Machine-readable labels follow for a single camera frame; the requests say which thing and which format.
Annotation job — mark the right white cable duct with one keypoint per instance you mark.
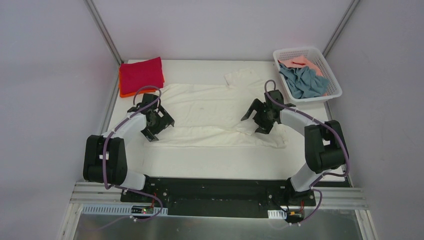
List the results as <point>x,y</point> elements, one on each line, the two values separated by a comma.
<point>277,214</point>

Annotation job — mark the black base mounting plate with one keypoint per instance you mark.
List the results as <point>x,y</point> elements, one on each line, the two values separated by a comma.
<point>222,198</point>

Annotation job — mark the blue grey t shirt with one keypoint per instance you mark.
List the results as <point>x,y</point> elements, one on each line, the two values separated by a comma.
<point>304,82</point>

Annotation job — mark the folded red t shirt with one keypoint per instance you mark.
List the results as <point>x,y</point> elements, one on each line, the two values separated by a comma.
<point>155,63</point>

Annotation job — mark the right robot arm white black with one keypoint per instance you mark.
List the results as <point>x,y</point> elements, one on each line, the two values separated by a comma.
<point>324,145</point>

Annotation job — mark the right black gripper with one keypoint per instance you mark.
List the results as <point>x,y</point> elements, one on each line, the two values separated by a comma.
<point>260,116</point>

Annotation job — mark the folded orange t shirt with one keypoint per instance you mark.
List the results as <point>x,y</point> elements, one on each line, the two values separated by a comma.
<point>132,79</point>

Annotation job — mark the corner aluminium post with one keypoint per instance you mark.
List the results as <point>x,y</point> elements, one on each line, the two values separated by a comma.
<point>347,15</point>
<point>94,12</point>

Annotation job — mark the cream white t shirt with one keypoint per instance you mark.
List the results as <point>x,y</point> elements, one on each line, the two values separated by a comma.
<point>208,116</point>

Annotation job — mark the white plastic laundry basket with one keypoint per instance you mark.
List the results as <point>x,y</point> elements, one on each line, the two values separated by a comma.
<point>316,57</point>

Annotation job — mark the aluminium front frame rail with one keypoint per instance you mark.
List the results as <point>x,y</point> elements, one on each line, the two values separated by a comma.
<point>333,198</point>

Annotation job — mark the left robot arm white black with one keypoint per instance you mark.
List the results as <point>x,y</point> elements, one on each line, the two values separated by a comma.
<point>105,159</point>

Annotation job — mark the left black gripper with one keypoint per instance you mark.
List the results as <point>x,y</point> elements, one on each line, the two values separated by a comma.
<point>159,121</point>

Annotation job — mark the left white cable duct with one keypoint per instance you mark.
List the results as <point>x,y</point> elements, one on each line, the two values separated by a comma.
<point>123,210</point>

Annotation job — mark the pink t shirt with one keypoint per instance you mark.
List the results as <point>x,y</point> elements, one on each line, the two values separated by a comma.
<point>300,62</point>

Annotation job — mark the left corner aluminium post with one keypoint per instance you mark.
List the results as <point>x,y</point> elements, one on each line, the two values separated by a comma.
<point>94,12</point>

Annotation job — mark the white cable duct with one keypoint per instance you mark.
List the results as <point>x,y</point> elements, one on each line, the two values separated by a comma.
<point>123,210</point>
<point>277,214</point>

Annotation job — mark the right corner aluminium post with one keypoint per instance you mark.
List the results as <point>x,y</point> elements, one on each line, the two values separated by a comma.
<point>347,15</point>

